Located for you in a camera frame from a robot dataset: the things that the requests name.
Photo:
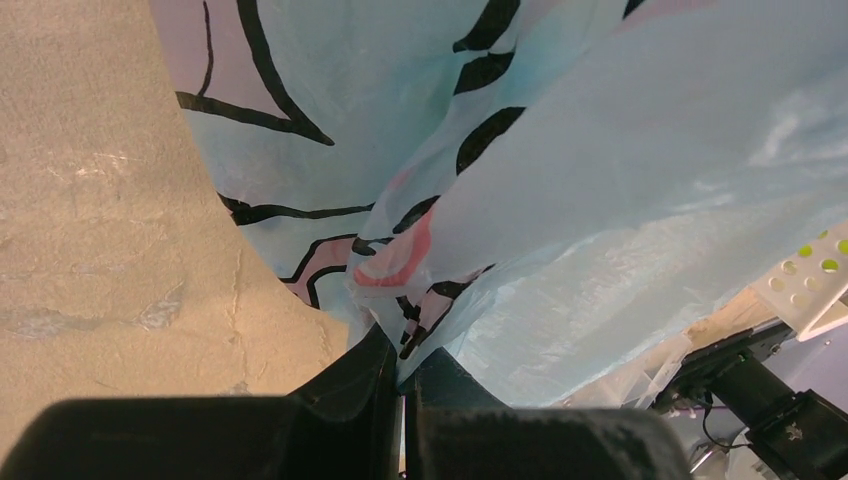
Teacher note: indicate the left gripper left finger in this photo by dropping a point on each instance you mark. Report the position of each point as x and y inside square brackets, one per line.
[341, 424]

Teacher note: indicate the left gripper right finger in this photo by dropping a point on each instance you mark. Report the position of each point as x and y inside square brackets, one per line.
[456, 429]

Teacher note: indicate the light blue plastic bag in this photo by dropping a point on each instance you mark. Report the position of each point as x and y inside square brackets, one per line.
[546, 188]

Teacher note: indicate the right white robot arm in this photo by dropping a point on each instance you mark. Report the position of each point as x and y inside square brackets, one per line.
[795, 434]

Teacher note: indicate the white plastic basket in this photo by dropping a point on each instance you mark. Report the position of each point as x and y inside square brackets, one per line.
[808, 290]

